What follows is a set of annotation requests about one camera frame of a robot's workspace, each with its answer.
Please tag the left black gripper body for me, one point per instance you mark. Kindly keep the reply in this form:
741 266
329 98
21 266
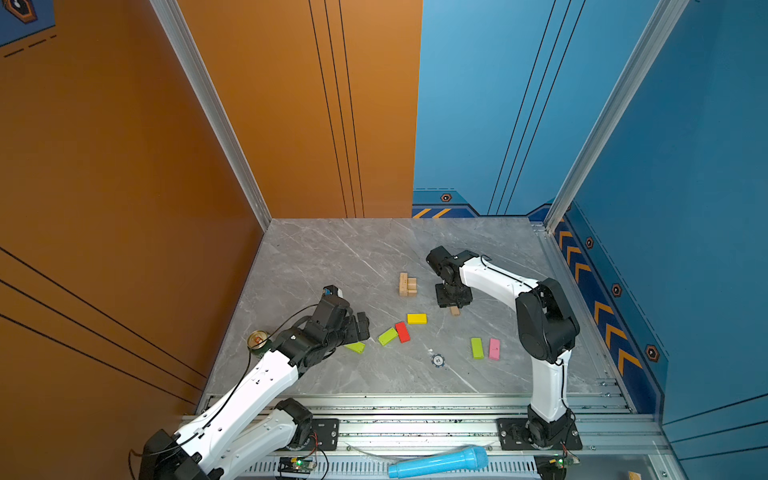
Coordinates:
349 333

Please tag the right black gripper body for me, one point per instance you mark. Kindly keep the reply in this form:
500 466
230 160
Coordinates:
450 297

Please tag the yellow wood block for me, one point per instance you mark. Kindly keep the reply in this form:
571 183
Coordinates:
417 319

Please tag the printed natural wood plank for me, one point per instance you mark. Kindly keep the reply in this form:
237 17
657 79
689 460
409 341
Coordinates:
402 280

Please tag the red wood block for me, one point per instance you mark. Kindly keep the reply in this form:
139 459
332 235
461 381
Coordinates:
402 332

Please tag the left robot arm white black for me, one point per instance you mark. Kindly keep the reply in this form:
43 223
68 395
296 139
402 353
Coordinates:
224 441

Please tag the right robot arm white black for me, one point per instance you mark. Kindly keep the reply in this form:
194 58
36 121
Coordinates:
547 330

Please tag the lone green wood block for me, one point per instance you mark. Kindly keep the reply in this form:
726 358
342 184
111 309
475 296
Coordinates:
357 347

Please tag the green block beside red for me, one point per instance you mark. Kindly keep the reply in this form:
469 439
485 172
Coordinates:
388 336

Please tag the green block beside pink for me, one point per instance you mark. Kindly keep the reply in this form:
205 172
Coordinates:
477 348

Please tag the pink wood block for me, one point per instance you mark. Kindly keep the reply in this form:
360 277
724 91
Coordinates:
494 349

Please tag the blue poker chip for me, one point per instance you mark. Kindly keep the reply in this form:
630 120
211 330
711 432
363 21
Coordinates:
438 359

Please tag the green drink can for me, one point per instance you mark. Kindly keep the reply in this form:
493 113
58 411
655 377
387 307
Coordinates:
258 341

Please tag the small circuit board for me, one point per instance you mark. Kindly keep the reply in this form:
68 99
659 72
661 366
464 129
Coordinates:
296 467

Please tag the cyan toy microphone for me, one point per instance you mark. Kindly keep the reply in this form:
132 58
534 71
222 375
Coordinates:
471 458

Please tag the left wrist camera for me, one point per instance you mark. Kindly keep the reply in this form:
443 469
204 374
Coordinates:
332 290

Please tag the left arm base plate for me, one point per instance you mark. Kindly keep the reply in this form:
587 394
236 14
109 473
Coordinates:
324 431

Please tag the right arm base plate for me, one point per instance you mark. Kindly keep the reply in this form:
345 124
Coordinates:
521 434

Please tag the aluminium rail frame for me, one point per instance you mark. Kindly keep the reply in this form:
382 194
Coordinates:
373 431

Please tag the right corner aluminium post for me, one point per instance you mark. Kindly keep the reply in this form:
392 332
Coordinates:
652 40

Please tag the corner aluminium post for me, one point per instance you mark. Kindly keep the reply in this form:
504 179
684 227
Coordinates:
179 35
652 40

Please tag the left corner aluminium post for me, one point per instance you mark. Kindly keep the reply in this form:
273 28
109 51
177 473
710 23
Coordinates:
179 35

